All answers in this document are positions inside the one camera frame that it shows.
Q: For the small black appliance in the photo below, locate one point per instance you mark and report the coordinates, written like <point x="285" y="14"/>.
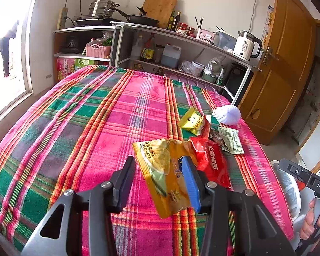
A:
<point x="72" y="44"/>

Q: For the large yellow snack bag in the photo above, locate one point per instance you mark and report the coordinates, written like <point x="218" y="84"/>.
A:
<point x="162" y="170"/>

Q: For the white plastic tub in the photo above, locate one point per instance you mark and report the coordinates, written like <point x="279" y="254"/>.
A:
<point x="197" y="68"/>

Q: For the red snack bag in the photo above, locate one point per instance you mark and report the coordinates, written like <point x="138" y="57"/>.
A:
<point x="213" y="160"/>

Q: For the clear plastic container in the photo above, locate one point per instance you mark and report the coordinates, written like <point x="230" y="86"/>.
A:
<point x="225" y="41"/>

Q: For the low metal shelf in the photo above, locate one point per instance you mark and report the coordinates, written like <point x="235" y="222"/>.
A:
<point x="80" y="29"/>

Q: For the wooden cutting board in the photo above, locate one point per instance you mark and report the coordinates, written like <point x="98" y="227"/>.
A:
<point x="160" y="8"/>

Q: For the green glass bottle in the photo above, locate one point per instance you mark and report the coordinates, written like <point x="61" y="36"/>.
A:
<point x="170" y="22"/>

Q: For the red lidded jars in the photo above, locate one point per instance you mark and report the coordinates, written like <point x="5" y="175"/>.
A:
<point x="185" y="29"/>

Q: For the steel steamer pot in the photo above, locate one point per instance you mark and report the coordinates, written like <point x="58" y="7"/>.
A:
<point x="101" y="8"/>

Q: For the white jerry can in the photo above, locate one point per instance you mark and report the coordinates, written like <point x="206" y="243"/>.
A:
<point x="171" y="57"/>

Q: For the white trash bin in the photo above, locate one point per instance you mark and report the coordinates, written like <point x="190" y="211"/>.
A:
<point x="290" y="192"/>

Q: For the person's right hand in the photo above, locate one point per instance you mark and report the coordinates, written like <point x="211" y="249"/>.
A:
<point x="306" y="226"/>

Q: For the white electric kettle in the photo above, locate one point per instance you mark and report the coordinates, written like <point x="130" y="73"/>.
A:
<point x="245" y="46"/>

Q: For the black frying pan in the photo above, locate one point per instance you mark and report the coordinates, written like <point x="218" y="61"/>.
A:
<point x="142" y="20"/>

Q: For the wooden door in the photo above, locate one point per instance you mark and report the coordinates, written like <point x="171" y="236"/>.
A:
<point x="282" y="72"/>

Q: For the black induction cooker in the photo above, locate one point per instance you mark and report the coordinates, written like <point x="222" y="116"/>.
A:
<point x="93" y="21"/>

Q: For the clear plastic bottle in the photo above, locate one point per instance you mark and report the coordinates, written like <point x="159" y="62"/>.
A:
<point x="136" y="49"/>

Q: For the pink plastic basket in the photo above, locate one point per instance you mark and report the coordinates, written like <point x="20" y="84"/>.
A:
<point x="97" y="51"/>

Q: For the dark sauce bottle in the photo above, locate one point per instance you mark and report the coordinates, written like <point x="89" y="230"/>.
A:
<point x="176" y="22"/>

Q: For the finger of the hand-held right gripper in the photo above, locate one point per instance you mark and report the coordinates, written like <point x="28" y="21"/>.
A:
<point x="289" y="166"/>

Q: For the long metal kitchen shelf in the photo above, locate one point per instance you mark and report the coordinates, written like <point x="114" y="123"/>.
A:
<point x="176" y="33"/>

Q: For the green bowl with bags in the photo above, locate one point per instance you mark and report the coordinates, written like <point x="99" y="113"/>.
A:
<point x="213" y="72"/>

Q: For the colourful cardboard box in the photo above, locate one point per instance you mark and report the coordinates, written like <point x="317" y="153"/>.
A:
<point x="69" y="68"/>

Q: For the pink chopstick holder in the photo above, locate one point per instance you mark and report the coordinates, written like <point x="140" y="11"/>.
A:
<point x="205" y="36"/>

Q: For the green snack bag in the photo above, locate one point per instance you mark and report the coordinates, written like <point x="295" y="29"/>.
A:
<point x="230" y="140"/>

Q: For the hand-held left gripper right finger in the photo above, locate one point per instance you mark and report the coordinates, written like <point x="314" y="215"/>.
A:
<point x="190" y="185"/>

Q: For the white power strip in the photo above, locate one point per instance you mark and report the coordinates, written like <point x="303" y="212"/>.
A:
<point x="61" y="18"/>

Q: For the dark small wrapper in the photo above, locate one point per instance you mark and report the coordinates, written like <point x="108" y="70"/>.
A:
<point x="215" y="138"/>

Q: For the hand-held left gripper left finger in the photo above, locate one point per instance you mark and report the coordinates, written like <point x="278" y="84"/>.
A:
<point x="125" y="177"/>

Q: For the pink green plaid blanket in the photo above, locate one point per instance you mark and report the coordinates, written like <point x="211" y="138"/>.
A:
<point x="96" y="138"/>

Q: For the small yellow packet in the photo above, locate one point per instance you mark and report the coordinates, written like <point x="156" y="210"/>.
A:
<point x="192" y="121"/>

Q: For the pink storage box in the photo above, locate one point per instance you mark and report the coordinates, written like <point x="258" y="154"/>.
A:
<point x="186" y="79"/>

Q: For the crumpled plastic bag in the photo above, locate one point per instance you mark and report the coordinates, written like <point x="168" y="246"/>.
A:
<point x="185" y="67"/>

